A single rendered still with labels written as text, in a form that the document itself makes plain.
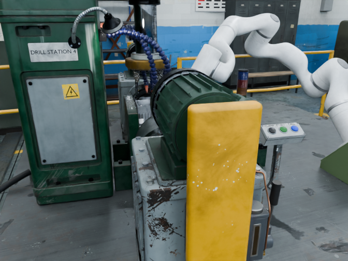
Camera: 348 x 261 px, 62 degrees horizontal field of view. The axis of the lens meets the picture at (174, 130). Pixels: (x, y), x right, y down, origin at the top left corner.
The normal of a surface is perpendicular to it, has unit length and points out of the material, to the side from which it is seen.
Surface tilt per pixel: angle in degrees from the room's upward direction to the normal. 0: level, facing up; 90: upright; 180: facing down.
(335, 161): 90
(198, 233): 90
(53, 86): 90
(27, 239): 0
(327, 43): 90
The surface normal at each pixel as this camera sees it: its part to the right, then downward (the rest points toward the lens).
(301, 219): 0.00, -0.93
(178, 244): 0.21, 0.34
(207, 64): -0.01, 0.25
